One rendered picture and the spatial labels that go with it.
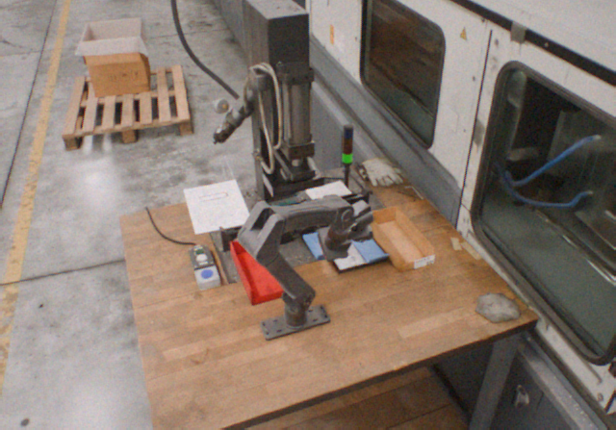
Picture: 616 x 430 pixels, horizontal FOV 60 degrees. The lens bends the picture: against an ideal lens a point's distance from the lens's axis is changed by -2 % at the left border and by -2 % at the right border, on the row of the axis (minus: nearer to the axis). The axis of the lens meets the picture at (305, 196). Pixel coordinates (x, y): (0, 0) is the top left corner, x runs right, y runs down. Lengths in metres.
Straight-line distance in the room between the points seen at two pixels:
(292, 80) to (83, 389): 1.80
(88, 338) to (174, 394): 1.51
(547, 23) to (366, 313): 0.94
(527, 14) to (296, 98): 0.67
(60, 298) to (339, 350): 2.01
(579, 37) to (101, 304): 2.56
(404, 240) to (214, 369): 0.79
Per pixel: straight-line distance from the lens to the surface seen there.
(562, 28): 1.53
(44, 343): 3.04
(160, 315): 1.70
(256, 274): 1.77
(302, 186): 1.76
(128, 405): 2.66
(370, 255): 1.80
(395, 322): 1.64
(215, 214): 2.05
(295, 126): 1.66
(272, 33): 1.62
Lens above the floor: 2.11
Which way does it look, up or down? 35 degrees down
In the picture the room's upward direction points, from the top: 1 degrees counter-clockwise
